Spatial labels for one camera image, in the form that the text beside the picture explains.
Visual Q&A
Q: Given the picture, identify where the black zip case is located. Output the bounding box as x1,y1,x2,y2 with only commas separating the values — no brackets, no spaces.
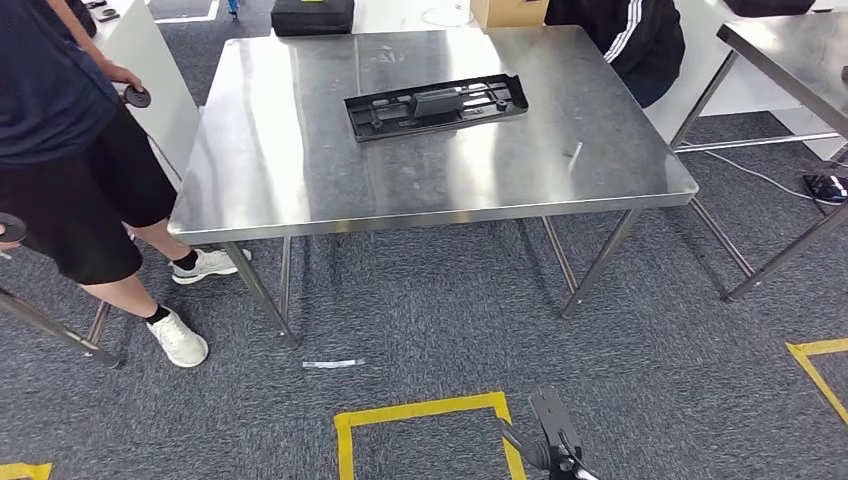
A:
270,0,356,38

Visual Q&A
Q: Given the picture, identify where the black rounded bag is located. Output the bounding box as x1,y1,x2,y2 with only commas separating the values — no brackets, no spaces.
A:
64,0,99,39

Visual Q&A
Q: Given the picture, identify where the black plastic panel part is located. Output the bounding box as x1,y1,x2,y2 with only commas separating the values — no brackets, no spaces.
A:
343,72,531,144

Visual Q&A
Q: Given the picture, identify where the yellow tape square crumpled side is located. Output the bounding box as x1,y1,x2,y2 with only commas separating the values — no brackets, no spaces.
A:
0,462,54,480

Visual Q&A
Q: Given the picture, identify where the white coiled cable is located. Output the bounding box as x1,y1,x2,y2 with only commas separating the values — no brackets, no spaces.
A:
419,3,478,30

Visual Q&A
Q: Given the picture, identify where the steel workbench table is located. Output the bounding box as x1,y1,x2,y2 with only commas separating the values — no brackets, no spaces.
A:
166,25,700,349

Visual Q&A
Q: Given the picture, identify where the cardboard box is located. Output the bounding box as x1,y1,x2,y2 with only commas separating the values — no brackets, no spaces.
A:
469,0,551,30

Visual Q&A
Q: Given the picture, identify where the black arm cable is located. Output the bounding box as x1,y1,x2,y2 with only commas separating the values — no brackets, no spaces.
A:
498,419,602,480

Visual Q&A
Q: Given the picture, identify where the white strip on carpet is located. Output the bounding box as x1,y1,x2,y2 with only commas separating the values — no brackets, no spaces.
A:
301,358,368,371

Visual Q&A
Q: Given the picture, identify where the seated person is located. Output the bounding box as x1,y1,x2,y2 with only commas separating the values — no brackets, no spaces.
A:
544,0,688,110

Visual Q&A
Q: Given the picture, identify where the standing person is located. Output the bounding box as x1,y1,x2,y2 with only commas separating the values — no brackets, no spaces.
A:
0,0,254,370

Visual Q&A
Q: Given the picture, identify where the grey floor cable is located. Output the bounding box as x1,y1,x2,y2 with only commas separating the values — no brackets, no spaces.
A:
678,141,814,201

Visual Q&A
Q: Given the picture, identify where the yellow floor tape square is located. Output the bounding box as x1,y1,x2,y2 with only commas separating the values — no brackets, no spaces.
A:
333,391,529,480

